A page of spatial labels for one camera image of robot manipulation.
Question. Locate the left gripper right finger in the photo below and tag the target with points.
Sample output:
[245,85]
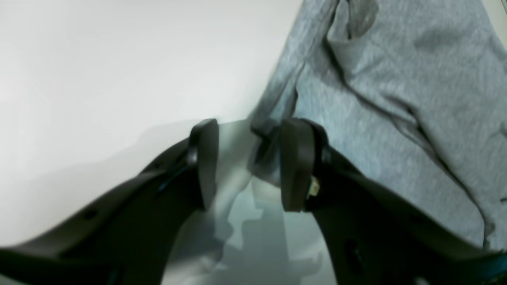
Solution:
[373,236]

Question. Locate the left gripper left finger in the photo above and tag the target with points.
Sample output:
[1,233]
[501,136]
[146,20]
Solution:
[125,236]

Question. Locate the grey T-shirt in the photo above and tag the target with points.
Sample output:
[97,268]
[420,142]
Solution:
[412,93]

